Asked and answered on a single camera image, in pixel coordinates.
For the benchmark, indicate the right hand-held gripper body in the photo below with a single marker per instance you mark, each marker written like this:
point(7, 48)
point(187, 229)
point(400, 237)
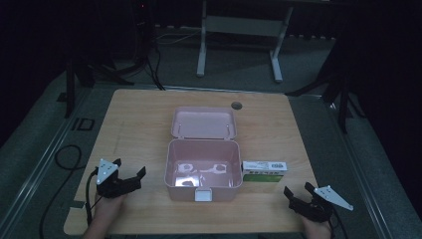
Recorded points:
point(316, 205)

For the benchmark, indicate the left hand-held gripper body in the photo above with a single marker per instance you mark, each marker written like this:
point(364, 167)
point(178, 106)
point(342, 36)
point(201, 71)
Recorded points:
point(111, 184)

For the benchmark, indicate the white and green medicine box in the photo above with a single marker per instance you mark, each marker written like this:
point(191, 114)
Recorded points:
point(264, 171)

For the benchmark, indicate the pink plastic storage box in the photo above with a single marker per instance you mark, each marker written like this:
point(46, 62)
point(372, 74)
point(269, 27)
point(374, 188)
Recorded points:
point(203, 153)

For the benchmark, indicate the person's left hand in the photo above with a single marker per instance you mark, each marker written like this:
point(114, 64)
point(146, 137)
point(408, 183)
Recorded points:
point(106, 201)

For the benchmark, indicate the person's right hand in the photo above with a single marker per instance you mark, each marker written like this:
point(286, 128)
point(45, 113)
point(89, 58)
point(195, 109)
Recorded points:
point(316, 227)

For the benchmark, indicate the black tripod stand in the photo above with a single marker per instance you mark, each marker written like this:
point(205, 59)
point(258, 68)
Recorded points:
point(91, 73)
point(335, 86)

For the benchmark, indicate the white metal stand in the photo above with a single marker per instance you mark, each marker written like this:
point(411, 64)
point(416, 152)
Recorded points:
point(244, 36)

